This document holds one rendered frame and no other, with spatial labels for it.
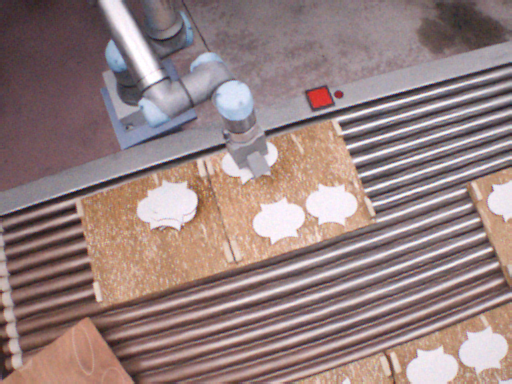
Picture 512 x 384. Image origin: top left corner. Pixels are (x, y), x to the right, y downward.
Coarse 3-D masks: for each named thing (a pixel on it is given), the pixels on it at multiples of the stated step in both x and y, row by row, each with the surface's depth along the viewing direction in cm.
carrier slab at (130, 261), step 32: (128, 192) 166; (96, 224) 162; (128, 224) 162; (192, 224) 161; (96, 256) 159; (128, 256) 158; (160, 256) 158; (192, 256) 157; (224, 256) 157; (128, 288) 154; (160, 288) 154
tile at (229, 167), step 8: (272, 144) 147; (272, 152) 146; (224, 160) 147; (232, 160) 147; (272, 160) 145; (224, 168) 146; (232, 168) 146; (248, 168) 145; (232, 176) 145; (240, 176) 145; (248, 176) 144
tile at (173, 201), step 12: (156, 192) 160; (168, 192) 159; (180, 192) 159; (192, 192) 159; (156, 204) 158; (168, 204) 158; (180, 204) 158; (192, 204) 158; (168, 216) 157; (180, 216) 156
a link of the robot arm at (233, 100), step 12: (228, 84) 120; (240, 84) 120; (216, 96) 119; (228, 96) 118; (240, 96) 118; (228, 108) 118; (240, 108) 118; (252, 108) 122; (228, 120) 122; (240, 120) 122; (252, 120) 125; (240, 132) 126
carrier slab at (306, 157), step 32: (320, 128) 171; (288, 160) 167; (320, 160) 167; (352, 160) 166; (224, 192) 164; (256, 192) 164; (288, 192) 163; (352, 192) 162; (352, 224) 158; (256, 256) 156
